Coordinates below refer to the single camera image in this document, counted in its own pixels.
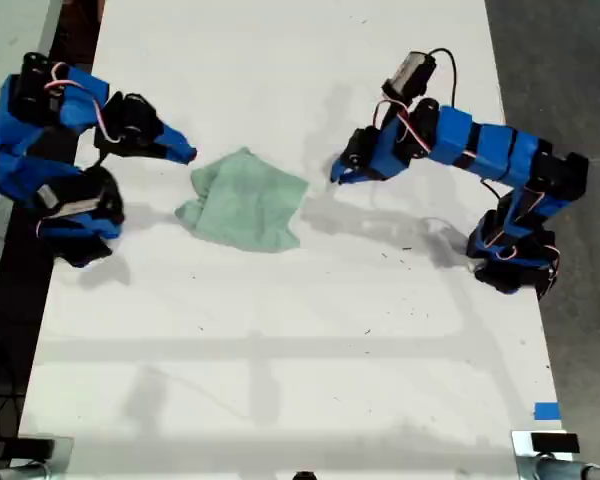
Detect black and silver frame bracket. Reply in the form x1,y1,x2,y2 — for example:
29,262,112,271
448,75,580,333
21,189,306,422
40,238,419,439
16,434,76,474
510,429,582,480

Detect black camera box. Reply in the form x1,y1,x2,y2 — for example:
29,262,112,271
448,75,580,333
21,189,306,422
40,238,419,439
381,49,437,99

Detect grey metal frame pipe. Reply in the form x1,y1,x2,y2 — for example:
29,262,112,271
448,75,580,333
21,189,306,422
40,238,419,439
533,455,600,480
0,461,57,480

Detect pale green t-shirt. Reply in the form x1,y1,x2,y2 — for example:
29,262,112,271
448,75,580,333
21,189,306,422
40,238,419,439
173,146,311,255

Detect black camera cable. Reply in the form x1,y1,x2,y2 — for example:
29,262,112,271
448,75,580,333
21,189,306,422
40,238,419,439
427,47,459,109

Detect blue tape strip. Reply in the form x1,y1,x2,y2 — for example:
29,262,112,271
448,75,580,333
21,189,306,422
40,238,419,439
533,401,563,422

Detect black camera stalk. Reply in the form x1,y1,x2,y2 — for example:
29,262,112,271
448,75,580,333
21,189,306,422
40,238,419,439
381,95,405,129

